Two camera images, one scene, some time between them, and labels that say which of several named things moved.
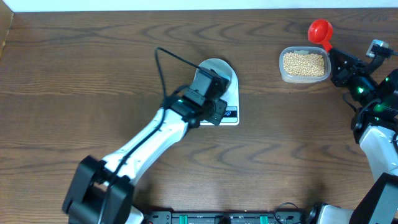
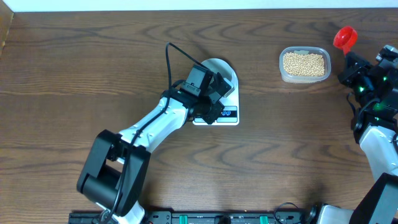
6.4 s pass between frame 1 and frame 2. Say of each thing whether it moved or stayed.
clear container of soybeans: stayed
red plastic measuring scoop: moved
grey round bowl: stayed
